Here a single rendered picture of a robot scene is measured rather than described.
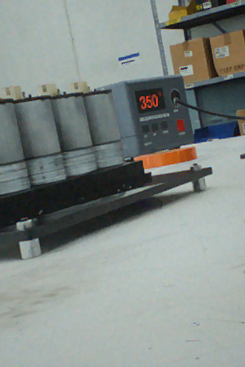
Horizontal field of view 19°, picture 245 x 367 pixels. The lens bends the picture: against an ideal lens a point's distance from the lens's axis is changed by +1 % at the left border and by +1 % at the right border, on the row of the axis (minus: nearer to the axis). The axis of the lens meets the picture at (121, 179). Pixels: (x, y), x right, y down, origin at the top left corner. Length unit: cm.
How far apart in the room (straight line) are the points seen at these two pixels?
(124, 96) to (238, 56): 402
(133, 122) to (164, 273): 65
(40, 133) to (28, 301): 16
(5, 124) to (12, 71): 613
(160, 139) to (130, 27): 488
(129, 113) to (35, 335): 69
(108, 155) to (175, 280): 21
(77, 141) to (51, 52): 582
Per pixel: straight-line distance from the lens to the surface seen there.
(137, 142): 84
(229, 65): 487
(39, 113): 34
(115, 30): 581
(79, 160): 36
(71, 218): 28
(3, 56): 651
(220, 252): 21
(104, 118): 39
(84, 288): 19
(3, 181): 32
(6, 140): 32
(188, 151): 67
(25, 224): 26
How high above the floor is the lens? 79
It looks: 4 degrees down
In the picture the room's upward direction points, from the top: 11 degrees counter-clockwise
